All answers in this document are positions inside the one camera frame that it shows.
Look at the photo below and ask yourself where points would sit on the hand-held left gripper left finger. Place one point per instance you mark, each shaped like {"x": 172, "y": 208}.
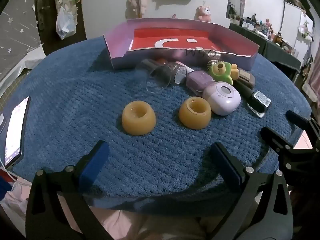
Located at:
{"x": 95, "y": 165}

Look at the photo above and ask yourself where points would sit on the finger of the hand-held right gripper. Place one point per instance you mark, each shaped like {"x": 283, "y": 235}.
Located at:
{"x": 295, "y": 117}
{"x": 272, "y": 136}

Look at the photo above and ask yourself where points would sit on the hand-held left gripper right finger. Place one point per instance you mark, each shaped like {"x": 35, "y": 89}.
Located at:
{"x": 225, "y": 165}

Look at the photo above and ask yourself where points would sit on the black nail polish bottle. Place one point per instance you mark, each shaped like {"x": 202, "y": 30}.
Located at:
{"x": 255, "y": 100}

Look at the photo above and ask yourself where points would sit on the lilac round case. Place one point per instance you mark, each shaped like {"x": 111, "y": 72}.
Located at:
{"x": 220, "y": 102}

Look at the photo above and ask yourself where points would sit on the brown eyeshadow case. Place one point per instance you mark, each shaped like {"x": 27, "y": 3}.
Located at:
{"x": 246, "y": 77}

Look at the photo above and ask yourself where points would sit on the green and yellow bear figurine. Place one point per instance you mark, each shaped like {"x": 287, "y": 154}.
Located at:
{"x": 220, "y": 72}

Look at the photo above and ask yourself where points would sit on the purple nail polish bottle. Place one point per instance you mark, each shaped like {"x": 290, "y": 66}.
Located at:
{"x": 200, "y": 82}

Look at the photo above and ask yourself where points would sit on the silver studded cylinder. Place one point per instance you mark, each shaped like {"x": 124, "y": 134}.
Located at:
{"x": 215, "y": 58}

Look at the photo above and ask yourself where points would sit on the glitter nail polish bottle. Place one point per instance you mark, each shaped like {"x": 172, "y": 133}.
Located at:
{"x": 180, "y": 73}

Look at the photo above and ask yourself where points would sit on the clear glass cup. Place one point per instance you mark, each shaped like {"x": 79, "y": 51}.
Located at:
{"x": 160, "y": 76}

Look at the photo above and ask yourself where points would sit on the pink cardboard box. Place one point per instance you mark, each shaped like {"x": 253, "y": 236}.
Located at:
{"x": 117, "y": 55}

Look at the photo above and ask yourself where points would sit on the red-brown nail polish bottle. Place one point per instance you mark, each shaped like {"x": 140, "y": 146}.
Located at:
{"x": 161, "y": 61}

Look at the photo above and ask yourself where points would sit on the pink curtain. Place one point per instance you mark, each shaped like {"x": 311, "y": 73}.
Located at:
{"x": 315, "y": 80}

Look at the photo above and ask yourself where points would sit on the table with dark cloth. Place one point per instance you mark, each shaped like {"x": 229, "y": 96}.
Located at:
{"x": 275, "y": 52}

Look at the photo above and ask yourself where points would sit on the row of cosmetic bottles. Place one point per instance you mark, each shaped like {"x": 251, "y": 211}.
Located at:
{"x": 272, "y": 36}

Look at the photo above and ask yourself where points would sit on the smartphone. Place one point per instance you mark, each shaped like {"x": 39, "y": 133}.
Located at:
{"x": 16, "y": 135}

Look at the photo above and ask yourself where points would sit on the white cabinet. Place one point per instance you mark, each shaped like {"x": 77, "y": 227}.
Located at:
{"x": 292, "y": 22}

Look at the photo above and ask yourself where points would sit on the green cutting mat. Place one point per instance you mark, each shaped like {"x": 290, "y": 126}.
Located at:
{"x": 10, "y": 90}

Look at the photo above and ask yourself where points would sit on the dark wooden door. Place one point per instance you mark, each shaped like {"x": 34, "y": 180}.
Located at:
{"x": 47, "y": 40}

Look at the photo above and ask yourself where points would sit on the pink plush toy white face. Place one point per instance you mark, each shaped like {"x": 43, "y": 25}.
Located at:
{"x": 204, "y": 13}

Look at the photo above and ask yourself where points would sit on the red paper liner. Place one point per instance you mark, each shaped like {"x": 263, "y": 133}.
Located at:
{"x": 150, "y": 37}

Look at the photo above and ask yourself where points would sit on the clear plastic bag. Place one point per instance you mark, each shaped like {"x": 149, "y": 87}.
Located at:
{"x": 65, "y": 25}

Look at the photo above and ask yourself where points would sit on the pale pink plush toy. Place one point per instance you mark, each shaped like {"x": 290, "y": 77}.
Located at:
{"x": 132, "y": 5}

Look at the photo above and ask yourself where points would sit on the mop pole with orange tip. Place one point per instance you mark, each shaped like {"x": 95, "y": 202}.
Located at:
{"x": 139, "y": 2}

